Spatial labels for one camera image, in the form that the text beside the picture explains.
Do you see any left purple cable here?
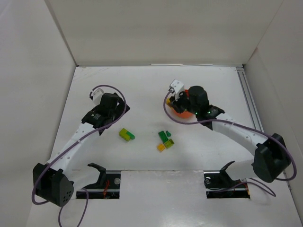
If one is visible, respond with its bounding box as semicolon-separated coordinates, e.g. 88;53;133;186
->
31;85;126;227

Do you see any orange divided round container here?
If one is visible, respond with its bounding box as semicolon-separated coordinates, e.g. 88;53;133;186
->
166;89;193;119

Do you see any purple cable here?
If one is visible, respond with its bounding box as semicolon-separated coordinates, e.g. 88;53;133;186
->
163;89;297;197
31;85;126;227

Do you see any yellow square lego brick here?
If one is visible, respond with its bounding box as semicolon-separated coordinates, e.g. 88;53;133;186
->
157;144;166;152

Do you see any aluminium rail right side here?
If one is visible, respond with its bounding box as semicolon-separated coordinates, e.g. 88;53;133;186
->
236;67;264;132

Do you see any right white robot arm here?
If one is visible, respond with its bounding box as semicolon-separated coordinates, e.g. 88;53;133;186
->
164;80;294;183

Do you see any lime square lego brick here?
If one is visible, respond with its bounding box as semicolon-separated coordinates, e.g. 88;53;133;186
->
164;139;175;149

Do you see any green lego brick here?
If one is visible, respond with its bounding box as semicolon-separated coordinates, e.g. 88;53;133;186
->
158;131;169;143

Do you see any lime green lego stack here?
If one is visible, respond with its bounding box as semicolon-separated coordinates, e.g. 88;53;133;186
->
119;128;131;141

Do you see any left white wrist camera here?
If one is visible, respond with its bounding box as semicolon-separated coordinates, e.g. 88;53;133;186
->
89;88;104;105

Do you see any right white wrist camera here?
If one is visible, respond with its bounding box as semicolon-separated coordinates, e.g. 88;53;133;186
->
169;79;185;100

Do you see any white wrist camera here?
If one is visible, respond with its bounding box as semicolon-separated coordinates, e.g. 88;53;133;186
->
89;88;104;105
169;79;185;100

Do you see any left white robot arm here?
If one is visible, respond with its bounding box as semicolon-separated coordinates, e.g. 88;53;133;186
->
31;93;130;208

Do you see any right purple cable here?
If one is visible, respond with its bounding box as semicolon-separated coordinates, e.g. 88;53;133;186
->
163;89;297;197

